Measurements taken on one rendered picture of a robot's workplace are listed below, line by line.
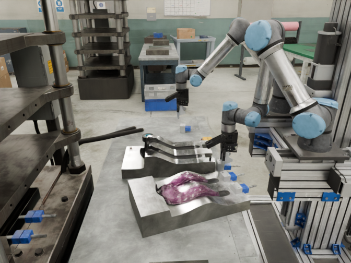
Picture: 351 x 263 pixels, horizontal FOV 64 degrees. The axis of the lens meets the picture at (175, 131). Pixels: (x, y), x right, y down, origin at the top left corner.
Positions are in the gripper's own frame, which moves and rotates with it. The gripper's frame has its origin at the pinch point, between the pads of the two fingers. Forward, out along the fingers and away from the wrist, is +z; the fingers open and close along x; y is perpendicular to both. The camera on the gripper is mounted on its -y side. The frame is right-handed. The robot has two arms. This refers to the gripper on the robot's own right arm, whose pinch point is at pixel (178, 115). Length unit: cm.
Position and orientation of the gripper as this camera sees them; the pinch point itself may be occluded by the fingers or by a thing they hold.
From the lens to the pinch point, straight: 200.6
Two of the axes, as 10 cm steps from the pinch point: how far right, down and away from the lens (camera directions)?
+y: 9.9, 0.4, -0.9
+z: 0.1, 9.1, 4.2
